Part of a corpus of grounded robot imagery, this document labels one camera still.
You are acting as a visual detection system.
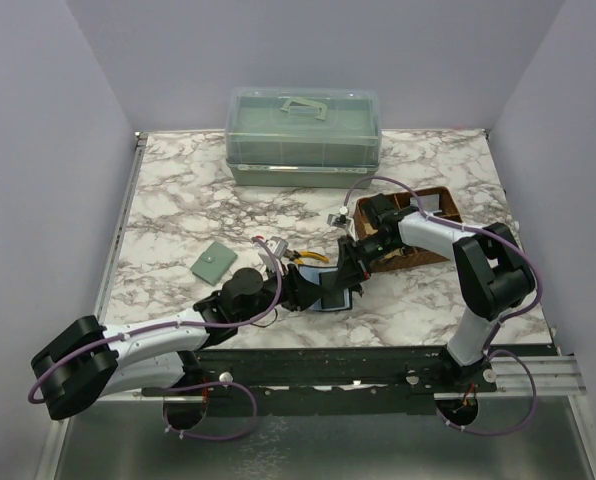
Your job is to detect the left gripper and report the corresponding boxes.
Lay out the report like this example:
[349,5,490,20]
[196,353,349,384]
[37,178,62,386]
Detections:
[236,260,327,325]

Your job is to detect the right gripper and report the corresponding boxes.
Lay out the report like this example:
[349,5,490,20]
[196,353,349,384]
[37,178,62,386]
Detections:
[329,233,400,294]

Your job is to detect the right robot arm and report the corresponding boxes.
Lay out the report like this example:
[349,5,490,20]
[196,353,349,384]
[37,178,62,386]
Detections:
[327,194,537,392]

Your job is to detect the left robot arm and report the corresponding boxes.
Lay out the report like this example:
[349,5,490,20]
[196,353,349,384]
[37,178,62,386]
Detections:
[28,265,326,420]

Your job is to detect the silver card in tray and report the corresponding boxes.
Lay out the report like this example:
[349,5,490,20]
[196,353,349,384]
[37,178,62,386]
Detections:
[420,194,442,214]

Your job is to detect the yellow black pliers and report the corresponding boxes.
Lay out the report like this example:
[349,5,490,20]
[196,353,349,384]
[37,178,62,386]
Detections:
[283,249,329,265]

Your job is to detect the green snap wallet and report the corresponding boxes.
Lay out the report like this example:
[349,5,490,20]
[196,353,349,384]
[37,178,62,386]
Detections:
[190,241,238,286]

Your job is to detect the brown wicker tray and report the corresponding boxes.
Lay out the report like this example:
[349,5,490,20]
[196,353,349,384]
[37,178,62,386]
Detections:
[353,187,462,272]

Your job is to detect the green plastic storage box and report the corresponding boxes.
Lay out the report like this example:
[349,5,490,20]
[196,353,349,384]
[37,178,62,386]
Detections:
[225,87,382,188]

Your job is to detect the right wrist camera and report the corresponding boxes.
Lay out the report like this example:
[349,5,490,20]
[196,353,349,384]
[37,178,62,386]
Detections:
[327,205,355,238]

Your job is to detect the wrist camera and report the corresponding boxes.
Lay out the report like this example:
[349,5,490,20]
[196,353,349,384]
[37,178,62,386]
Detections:
[259,236,288,272]
[327,205,355,238]

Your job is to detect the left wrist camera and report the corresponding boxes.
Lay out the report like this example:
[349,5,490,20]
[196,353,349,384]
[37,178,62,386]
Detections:
[259,236,288,272]

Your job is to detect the black mounting rail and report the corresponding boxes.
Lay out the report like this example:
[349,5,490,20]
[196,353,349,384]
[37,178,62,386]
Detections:
[143,346,496,417]

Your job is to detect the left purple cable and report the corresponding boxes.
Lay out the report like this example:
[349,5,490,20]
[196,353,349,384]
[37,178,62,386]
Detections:
[27,237,284,441]

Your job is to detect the purple cable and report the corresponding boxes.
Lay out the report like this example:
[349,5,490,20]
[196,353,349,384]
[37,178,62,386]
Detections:
[340,177,544,436]
[27,237,284,441]

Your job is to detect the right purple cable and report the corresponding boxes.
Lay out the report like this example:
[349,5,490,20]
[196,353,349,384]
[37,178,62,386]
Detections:
[340,177,544,436]

